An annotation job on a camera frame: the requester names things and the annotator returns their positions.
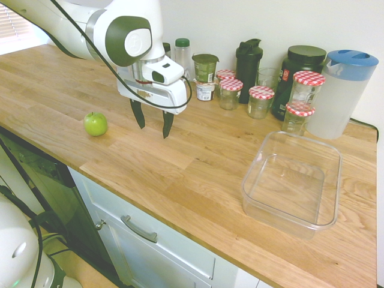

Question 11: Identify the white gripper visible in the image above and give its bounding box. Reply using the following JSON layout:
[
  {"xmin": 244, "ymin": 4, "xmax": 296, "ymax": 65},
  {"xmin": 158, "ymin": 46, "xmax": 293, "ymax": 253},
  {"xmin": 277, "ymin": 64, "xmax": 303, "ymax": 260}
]
[{"xmin": 116, "ymin": 66, "xmax": 188, "ymax": 140}]

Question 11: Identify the green apple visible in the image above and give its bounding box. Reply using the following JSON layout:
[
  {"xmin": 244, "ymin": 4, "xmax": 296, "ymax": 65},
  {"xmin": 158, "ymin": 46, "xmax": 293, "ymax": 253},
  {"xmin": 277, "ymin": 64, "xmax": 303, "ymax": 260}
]
[{"xmin": 83, "ymin": 112, "xmax": 108, "ymax": 137}]

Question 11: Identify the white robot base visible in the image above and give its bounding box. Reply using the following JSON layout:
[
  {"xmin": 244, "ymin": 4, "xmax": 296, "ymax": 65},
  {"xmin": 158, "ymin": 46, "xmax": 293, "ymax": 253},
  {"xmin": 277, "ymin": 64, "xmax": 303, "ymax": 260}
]
[{"xmin": 0, "ymin": 194, "xmax": 83, "ymax": 288}]

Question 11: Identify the clear plastic container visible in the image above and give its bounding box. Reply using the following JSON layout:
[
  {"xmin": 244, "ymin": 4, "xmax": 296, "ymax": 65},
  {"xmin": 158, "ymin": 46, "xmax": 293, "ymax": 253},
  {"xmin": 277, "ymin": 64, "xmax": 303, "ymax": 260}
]
[{"xmin": 241, "ymin": 130, "xmax": 343, "ymax": 240}]

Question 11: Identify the white yogurt cup with label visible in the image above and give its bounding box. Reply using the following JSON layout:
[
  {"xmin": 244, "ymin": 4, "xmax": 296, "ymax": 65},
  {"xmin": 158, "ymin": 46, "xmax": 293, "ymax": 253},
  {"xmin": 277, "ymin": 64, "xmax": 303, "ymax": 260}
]
[{"xmin": 193, "ymin": 78, "xmax": 219, "ymax": 101}]

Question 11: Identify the clear bottle with green cap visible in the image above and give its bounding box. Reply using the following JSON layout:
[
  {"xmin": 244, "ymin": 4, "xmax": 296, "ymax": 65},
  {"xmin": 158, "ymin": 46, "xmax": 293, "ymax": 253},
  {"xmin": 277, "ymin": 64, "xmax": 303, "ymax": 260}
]
[{"xmin": 174, "ymin": 38, "xmax": 193, "ymax": 76}]

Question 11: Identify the green yogurt cup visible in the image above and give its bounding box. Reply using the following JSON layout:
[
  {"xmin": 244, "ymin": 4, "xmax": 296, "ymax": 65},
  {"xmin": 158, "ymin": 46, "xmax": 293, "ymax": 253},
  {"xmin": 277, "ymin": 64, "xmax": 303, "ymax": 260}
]
[{"xmin": 191, "ymin": 53, "xmax": 220, "ymax": 84}]

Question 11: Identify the glass jar red checked lid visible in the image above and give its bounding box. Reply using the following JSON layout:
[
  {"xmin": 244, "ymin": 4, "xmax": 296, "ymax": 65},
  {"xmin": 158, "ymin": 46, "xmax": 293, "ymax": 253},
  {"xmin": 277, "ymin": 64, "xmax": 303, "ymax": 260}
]
[
  {"xmin": 218, "ymin": 78, "xmax": 244, "ymax": 111},
  {"xmin": 291, "ymin": 71, "xmax": 326, "ymax": 109},
  {"xmin": 214, "ymin": 69, "xmax": 238, "ymax": 91},
  {"xmin": 247, "ymin": 85, "xmax": 275, "ymax": 120},
  {"xmin": 281, "ymin": 103, "xmax": 316, "ymax": 137}
]

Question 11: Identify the dark shaker bottle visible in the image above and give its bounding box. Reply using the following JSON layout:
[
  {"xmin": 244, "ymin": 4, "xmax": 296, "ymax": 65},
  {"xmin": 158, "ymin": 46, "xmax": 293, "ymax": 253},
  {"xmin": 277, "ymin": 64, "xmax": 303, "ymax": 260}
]
[{"xmin": 235, "ymin": 38, "xmax": 264, "ymax": 104}]

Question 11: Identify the dark appliance panel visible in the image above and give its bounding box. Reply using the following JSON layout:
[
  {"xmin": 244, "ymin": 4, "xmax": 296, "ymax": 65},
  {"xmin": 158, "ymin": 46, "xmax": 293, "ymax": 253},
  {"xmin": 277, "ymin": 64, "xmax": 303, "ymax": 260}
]
[{"xmin": 0, "ymin": 125, "xmax": 121, "ymax": 286}]

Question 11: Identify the short clear drinking glass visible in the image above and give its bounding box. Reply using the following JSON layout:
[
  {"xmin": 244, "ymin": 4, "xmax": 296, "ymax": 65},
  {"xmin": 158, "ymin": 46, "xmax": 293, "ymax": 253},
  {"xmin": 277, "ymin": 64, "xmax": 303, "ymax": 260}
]
[{"xmin": 256, "ymin": 67, "xmax": 281, "ymax": 91}]

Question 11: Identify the black protein powder tub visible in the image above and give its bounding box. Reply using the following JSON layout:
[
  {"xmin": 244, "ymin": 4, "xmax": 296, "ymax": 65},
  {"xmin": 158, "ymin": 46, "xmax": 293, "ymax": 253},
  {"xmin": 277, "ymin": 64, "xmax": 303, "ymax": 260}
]
[{"xmin": 271, "ymin": 45, "xmax": 327, "ymax": 122}]

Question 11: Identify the window blind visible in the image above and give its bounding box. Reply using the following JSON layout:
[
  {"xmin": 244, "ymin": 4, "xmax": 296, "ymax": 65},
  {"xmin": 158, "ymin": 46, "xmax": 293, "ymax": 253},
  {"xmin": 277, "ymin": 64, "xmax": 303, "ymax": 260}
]
[{"xmin": 0, "ymin": 0, "xmax": 32, "ymax": 40}]

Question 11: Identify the frosted pitcher with blue lid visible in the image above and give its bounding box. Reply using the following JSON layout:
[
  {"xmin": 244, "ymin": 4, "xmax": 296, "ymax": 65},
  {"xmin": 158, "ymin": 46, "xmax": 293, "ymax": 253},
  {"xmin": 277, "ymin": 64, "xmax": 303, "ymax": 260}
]
[{"xmin": 305, "ymin": 49, "xmax": 379, "ymax": 140}]

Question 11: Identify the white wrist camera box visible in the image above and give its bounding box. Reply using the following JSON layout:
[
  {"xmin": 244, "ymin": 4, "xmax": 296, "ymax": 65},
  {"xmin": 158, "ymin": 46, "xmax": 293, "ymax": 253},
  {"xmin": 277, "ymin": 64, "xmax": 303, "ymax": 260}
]
[{"xmin": 141, "ymin": 56, "xmax": 185, "ymax": 86}]

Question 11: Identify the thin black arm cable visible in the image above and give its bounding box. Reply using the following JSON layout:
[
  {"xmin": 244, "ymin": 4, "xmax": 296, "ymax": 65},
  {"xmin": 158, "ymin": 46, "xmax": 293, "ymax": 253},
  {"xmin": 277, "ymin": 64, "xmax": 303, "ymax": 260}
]
[{"xmin": 49, "ymin": 0, "xmax": 193, "ymax": 110}]

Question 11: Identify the silver drawer handle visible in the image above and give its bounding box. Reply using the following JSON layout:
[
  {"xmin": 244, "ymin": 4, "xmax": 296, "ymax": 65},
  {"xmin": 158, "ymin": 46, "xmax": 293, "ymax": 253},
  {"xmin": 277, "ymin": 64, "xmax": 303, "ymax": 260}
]
[{"xmin": 120, "ymin": 215, "xmax": 158, "ymax": 244}]

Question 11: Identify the white drawer with handle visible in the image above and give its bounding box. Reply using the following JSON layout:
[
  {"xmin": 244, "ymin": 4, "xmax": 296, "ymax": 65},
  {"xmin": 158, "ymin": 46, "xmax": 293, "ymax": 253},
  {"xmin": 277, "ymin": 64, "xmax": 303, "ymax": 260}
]
[{"xmin": 67, "ymin": 166, "xmax": 260, "ymax": 288}]

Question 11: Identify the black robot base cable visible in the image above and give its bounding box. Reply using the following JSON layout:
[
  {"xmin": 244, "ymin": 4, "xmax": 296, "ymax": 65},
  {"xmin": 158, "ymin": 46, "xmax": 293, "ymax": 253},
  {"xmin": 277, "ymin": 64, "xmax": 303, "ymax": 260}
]
[{"xmin": 29, "ymin": 214, "xmax": 44, "ymax": 288}]

